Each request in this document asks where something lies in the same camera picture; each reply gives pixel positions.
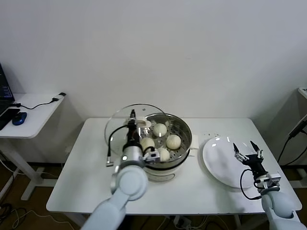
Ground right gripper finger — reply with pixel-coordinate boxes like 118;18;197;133
250;140;264;160
233;142;249;164

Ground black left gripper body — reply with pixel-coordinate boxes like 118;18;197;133
126;124;142;147

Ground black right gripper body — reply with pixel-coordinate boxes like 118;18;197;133
242;154;268;178

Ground white steamed baozi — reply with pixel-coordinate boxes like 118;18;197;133
140;137;155;150
153;123;167;138
166;134;182;150
157;148;171;162

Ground glass pot lid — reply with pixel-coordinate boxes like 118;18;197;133
104;103;170;156

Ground stainless steel steamer basket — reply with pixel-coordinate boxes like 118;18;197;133
136;113;193;168

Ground white round plate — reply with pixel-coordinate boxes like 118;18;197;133
202;136;261;190

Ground white power strip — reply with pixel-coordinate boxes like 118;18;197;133
173;215;192;228

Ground white side desk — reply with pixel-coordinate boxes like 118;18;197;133
0;92;68;202

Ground blue computer mouse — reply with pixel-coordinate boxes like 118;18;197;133
12;112;27;126

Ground black laptop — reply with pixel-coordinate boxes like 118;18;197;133
0;62;15;130

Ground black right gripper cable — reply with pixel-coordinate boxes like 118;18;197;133
239;169;262;200

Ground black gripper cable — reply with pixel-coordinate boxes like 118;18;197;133
239;169;262;200
105;126;131;167

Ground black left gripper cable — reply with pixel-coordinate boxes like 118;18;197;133
105;126;131;167

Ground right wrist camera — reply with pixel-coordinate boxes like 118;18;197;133
262;171;282;190

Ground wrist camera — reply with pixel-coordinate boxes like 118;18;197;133
143;148;161;162
262;171;282;190

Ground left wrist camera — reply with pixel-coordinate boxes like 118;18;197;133
143;148;161;162

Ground black cable with adapter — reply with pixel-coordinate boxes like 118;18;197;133
11;92;67;111

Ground white floor cable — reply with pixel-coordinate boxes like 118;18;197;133
12;208;60;228

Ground black floor cables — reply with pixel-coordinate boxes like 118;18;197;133
0;203;27;230

